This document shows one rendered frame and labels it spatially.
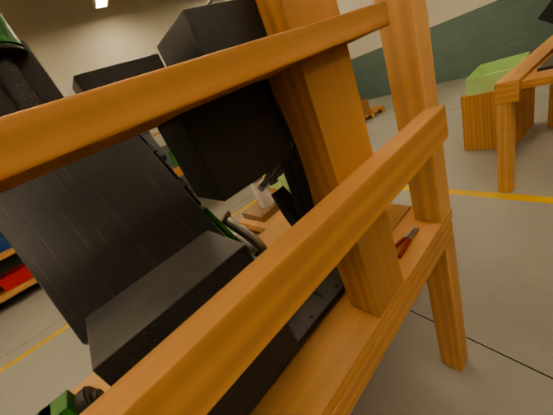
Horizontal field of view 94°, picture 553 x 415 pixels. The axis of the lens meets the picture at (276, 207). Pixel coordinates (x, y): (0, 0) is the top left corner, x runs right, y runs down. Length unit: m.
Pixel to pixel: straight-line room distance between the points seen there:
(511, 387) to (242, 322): 1.47
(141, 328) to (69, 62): 6.18
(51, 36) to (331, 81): 6.29
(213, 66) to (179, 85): 0.05
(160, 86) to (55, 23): 6.42
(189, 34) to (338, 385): 0.71
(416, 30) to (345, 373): 0.84
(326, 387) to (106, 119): 0.64
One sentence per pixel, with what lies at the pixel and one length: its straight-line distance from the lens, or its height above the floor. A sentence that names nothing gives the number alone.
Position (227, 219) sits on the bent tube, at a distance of 0.77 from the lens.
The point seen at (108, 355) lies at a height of 1.24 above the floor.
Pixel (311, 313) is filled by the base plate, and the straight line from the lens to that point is 0.80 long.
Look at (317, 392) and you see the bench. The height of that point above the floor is 0.88.
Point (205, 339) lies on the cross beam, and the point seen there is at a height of 1.27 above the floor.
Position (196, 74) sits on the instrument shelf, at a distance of 0.32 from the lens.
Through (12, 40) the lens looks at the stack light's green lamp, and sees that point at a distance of 0.37.
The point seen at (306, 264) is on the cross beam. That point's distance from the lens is 0.41.
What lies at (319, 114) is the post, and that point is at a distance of 0.49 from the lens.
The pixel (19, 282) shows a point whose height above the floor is 0.30.
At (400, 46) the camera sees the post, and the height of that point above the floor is 1.45.
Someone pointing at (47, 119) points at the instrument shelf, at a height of 1.53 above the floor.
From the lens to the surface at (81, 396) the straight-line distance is 0.65.
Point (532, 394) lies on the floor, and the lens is 1.71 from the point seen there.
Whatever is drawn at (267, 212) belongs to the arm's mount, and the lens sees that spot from 1.47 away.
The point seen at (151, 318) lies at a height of 1.24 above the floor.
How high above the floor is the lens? 1.49
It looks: 24 degrees down
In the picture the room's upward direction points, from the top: 24 degrees counter-clockwise
